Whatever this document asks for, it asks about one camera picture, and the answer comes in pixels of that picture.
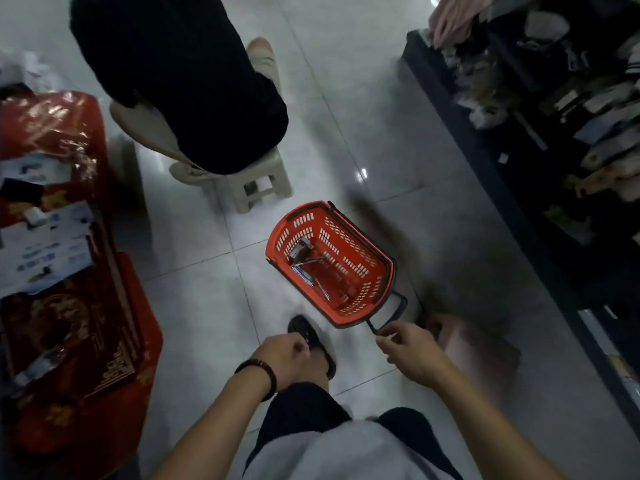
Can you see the person's right hand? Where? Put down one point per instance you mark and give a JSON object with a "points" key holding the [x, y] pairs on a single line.
{"points": [[415, 354]]}

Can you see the person's left hand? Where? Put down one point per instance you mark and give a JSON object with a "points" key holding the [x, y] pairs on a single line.
{"points": [[280, 359]]}

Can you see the person's left fingers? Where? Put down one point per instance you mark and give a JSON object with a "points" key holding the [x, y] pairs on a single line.
{"points": [[301, 348]]}

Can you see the person's right fingers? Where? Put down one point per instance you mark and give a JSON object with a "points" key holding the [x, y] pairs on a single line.
{"points": [[389, 339]]}

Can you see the red plastic shopping basket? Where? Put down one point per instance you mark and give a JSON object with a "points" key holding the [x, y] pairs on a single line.
{"points": [[330, 264]]}

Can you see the person's left forearm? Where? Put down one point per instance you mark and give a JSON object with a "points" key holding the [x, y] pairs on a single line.
{"points": [[210, 434]]}

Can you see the person's right forearm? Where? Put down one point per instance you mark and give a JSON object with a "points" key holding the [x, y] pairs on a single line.
{"points": [[495, 424]]}

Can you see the black sandal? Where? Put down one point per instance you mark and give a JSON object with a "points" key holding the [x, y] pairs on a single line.
{"points": [[312, 339]]}

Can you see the person's leg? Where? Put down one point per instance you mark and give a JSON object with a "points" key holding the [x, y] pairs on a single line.
{"points": [[315, 369]]}

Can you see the dark shorts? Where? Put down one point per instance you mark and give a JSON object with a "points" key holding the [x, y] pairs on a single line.
{"points": [[300, 414]]}

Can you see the pinkish cardboard box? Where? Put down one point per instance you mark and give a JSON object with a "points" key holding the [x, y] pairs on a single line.
{"points": [[475, 354]]}

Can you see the packets in basket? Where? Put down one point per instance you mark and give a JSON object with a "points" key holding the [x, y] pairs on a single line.
{"points": [[305, 259]]}

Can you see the light grey shirt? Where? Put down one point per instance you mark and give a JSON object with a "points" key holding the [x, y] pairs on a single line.
{"points": [[345, 454]]}

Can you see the white plastic stool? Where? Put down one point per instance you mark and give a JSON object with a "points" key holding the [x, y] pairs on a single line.
{"points": [[260, 182]]}

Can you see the dark store shelf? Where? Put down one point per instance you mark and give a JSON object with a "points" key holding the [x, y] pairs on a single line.
{"points": [[530, 204]]}

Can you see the row of packaged goods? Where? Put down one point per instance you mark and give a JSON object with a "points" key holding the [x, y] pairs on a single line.
{"points": [[595, 119]]}

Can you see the pink garment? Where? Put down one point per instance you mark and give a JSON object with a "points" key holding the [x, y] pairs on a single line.
{"points": [[457, 17]]}

